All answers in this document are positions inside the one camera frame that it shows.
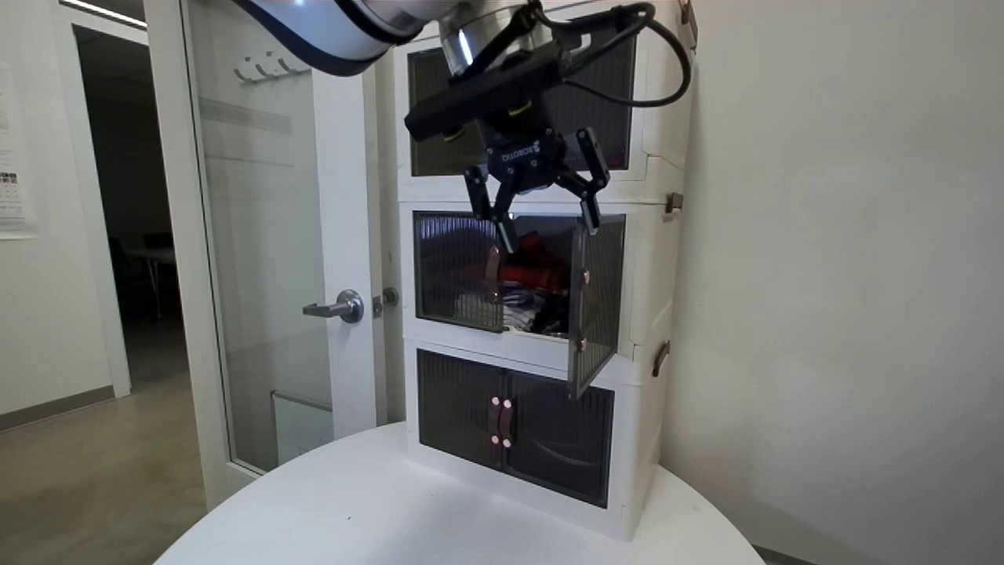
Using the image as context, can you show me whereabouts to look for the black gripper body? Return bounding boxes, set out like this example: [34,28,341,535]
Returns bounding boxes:
[473,113,589,204]

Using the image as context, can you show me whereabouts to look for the grey translucent cabinet door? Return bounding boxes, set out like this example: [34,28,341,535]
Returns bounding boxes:
[566,212,629,398]

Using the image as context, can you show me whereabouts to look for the white three-tier shelf cabinet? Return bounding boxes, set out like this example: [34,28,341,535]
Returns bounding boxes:
[397,0,699,543]

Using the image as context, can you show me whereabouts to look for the red item inside cabinet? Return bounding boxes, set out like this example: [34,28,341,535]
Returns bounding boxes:
[496,231,574,308]

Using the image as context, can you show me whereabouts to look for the white glass room door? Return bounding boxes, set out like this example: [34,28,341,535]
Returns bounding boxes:
[145,0,387,507]

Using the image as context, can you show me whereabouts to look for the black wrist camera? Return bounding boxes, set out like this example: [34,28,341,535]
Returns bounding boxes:
[402,42,574,144]

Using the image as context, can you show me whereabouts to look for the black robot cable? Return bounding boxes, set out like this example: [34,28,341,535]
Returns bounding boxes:
[516,0,692,109]

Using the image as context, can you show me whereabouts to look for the silver door lever handle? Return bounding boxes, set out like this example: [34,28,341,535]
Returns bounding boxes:
[302,284,366,326]

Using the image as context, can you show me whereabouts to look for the white wall coat hooks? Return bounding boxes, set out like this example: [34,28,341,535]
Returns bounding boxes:
[233,50,313,88]

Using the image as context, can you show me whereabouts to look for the white wall poster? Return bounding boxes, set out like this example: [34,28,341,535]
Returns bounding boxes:
[0,59,36,236]

